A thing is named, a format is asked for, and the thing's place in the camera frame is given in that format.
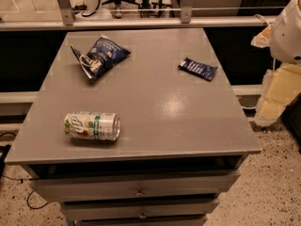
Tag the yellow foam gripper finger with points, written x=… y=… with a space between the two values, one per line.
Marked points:
x=279 y=89
x=263 y=38

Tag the blue chip bag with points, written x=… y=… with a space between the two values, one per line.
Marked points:
x=102 y=56

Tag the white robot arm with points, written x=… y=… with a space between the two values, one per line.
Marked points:
x=285 y=42

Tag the blue rxbar blueberry bar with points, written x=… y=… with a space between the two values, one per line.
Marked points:
x=201 y=70

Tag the grey drawer cabinet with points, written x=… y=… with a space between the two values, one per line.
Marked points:
x=170 y=121

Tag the grey drawer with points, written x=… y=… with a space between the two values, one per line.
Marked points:
x=135 y=186
x=143 y=209

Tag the top grey drawer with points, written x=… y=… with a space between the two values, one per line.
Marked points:
x=135 y=186

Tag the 7up soda can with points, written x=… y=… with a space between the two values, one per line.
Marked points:
x=92 y=125

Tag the metal railing frame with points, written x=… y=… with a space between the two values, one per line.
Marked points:
x=33 y=15

